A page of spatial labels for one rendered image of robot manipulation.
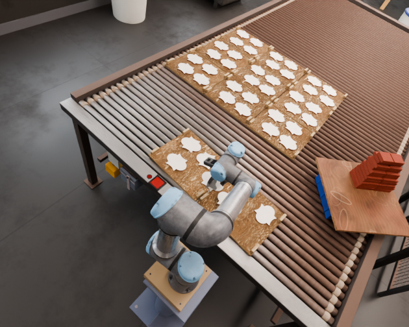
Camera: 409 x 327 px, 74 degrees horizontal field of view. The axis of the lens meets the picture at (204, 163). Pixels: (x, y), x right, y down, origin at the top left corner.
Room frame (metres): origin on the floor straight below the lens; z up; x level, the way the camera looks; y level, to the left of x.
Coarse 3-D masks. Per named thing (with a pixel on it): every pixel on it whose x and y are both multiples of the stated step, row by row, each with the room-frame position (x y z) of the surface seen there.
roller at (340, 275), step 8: (112, 88) 1.38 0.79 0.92; (120, 96) 1.34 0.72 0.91; (128, 104) 1.30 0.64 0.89; (136, 104) 1.31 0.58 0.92; (144, 112) 1.26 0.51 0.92; (152, 120) 1.22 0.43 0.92; (160, 128) 1.18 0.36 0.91; (168, 136) 1.15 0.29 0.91; (176, 136) 1.17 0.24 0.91; (280, 224) 0.80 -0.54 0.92; (288, 232) 0.77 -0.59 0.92; (296, 240) 0.75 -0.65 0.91; (304, 248) 0.72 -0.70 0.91; (312, 248) 0.73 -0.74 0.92; (312, 256) 0.69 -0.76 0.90; (320, 256) 0.70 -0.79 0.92; (328, 264) 0.67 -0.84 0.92; (336, 272) 0.64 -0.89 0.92; (344, 280) 0.62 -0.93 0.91
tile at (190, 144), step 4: (184, 140) 1.13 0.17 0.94; (188, 140) 1.14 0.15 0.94; (192, 140) 1.16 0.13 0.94; (196, 140) 1.17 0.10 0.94; (184, 144) 1.10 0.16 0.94; (188, 144) 1.11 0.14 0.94; (192, 144) 1.12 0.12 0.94; (196, 144) 1.14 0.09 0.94; (184, 148) 1.08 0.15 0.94; (188, 148) 1.08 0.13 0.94; (192, 148) 1.09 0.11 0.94; (196, 148) 1.11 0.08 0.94; (200, 148) 1.12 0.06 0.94
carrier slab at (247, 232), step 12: (216, 192) 0.85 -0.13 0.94; (228, 192) 0.88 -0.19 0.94; (204, 204) 0.75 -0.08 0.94; (216, 204) 0.77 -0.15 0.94; (252, 204) 0.86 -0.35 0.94; (264, 204) 0.89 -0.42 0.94; (240, 216) 0.76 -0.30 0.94; (252, 216) 0.78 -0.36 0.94; (276, 216) 0.84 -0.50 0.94; (240, 228) 0.68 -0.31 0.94; (252, 228) 0.71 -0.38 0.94; (264, 228) 0.73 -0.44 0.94; (240, 240) 0.62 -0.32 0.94; (252, 240) 0.64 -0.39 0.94
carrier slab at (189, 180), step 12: (192, 132) 1.23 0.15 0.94; (168, 144) 1.06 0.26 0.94; (180, 144) 1.10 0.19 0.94; (204, 144) 1.17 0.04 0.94; (156, 156) 0.94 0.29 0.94; (192, 156) 1.04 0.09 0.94; (216, 156) 1.10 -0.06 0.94; (168, 168) 0.89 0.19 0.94; (192, 168) 0.95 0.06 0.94; (204, 168) 0.99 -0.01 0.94; (180, 180) 0.84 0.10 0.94; (192, 180) 0.87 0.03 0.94; (192, 192) 0.79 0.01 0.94; (204, 192) 0.82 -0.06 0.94
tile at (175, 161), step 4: (168, 156) 0.97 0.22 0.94; (172, 156) 0.98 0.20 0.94; (176, 156) 0.99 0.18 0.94; (180, 156) 1.00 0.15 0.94; (168, 160) 0.94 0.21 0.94; (172, 160) 0.95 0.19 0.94; (176, 160) 0.96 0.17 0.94; (180, 160) 0.97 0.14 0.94; (184, 160) 0.98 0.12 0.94; (168, 164) 0.92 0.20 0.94; (172, 164) 0.92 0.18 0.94; (176, 164) 0.93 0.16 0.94; (180, 164) 0.94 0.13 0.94; (184, 164) 0.95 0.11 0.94; (172, 168) 0.90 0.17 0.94; (176, 168) 0.91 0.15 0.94; (180, 168) 0.92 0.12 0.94; (184, 168) 0.93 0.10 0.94
